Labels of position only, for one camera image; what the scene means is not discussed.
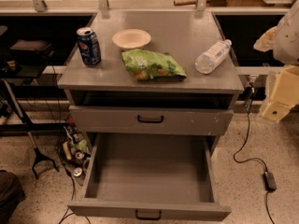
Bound black bag on floor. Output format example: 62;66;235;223
0;170;24;224

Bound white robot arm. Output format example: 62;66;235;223
253;1;299;123

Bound clear plastic water bottle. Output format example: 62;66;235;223
195;39;232;75

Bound open grey lower drawer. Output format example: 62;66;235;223
69;133;231;221

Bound wooden stick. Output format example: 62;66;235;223
174;0;197;7

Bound black box on shelf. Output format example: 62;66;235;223
9;39;54;66

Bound black power adapter with cable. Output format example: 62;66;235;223
233;111;277;224

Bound blue pepsi can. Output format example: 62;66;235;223
77;27;102;67

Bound green chip bag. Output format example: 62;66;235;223
121;49;187;81

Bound black grabber tool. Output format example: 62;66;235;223
1;78;59;178

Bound pile of cans and trash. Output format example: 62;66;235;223
63;115;91;186

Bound grey drawer cabinet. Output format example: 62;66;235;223
59;10;243;221

